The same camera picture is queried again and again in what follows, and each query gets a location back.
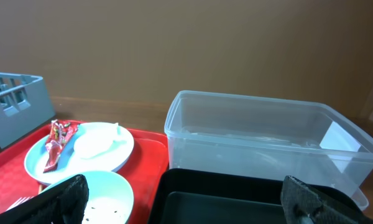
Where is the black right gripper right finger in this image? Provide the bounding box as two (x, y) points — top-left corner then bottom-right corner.
(280, 175), (373, 224)

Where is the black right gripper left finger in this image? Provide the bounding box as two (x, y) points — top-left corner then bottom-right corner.
(0, 174), (89, 224)

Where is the green bowl with food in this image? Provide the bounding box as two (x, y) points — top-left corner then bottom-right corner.
(40, 170), (135, 224)

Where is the white tissue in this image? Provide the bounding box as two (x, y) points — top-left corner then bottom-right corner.
(73, 123), (127, 159)

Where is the red snack wrapper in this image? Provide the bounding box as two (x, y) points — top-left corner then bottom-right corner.
(44, 119), (78, 173)

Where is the grey plastic dishwasher rack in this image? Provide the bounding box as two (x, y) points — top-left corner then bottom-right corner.
(0, 72), (55, 149)

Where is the white plastic fork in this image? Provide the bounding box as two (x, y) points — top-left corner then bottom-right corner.
(7, 196), (33, 211)

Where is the red plastic tray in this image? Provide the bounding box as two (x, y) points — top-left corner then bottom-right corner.
(0, 124), (168, 224)

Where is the large light blue plate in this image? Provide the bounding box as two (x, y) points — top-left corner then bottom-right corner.
(24, 122), (135, 185)

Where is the black plastic tray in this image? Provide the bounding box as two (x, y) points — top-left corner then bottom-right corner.
(147, 168), (364, 224)

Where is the clear plastic bin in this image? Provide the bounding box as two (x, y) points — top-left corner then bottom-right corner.
(164, 90), (373, 210)

